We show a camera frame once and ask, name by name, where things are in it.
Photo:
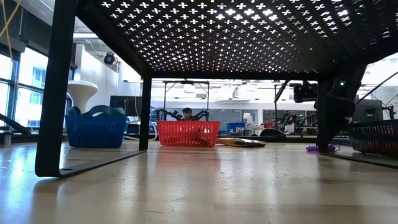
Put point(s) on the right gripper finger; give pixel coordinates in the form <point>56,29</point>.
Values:
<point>334,130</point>

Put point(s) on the purple spiral wrist coil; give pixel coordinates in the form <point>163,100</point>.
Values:
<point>311,148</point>

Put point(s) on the coloured rubber bands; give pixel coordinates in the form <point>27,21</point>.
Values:
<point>102,108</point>

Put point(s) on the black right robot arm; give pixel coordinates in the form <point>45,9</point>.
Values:
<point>351,81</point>

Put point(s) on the background black robot arm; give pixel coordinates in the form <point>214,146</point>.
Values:
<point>201,114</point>
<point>169,114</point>

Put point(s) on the black computer monitor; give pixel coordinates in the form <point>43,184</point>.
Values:
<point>124,105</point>
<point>370,110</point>

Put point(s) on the black plastic basket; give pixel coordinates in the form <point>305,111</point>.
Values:
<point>373,140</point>

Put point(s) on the person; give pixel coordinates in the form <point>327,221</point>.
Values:
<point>290,127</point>
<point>187,113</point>

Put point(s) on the black chair back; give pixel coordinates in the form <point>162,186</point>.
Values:
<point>272,133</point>

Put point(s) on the red storage bin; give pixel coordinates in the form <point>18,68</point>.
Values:
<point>269,125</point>

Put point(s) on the yellow green crayon box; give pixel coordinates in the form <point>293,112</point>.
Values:
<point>239,142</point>

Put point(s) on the blue storage bin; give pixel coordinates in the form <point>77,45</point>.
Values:
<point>236,127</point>

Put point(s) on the red plastic basket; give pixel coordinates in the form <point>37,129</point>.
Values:
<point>186,133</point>

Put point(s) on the blue plastic basket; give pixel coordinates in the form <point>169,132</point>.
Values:
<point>93,133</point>

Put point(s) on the white mushroom table lamp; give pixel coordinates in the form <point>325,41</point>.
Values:
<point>81,93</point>

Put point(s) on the ceiling light fixture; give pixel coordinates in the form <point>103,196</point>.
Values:
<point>82,35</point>

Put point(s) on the black perforated metal shelf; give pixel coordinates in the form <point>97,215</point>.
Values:
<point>54,93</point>

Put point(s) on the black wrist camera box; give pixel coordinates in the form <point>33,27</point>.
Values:
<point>304,92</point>

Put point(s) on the black round ceiling camera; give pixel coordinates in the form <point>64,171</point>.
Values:
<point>109,59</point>

